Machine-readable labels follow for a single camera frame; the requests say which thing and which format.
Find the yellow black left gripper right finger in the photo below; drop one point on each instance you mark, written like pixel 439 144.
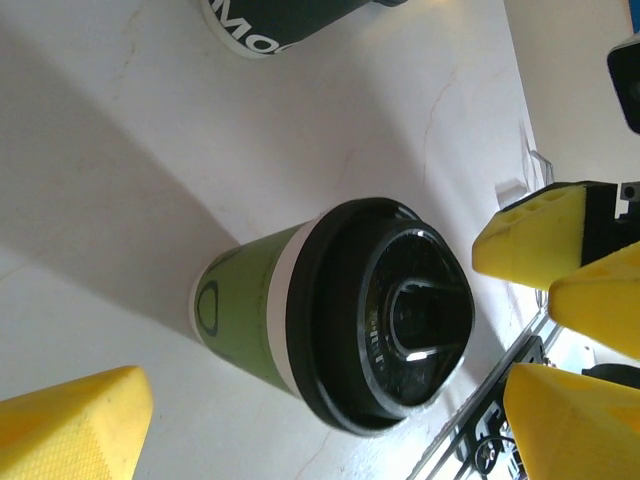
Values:
pixel 575 425

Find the aluminium frame rail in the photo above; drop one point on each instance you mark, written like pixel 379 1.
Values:
pixel 500 360

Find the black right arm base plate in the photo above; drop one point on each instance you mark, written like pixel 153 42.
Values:
pixel 480 440

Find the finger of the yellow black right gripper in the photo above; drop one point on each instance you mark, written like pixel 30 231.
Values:
pixel 600 300
pixel 535 240

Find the clear plastic holder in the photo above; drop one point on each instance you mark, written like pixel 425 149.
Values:
pixel 542 165

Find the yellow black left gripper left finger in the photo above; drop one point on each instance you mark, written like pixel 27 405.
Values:
pixel 70 430

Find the black cup lid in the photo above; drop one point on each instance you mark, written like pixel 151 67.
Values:
pixel 350 300

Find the stack of paper cups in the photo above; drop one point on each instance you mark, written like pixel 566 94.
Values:
pixel 280 25

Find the green paper cup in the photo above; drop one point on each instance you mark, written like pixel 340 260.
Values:
pixel 240 310

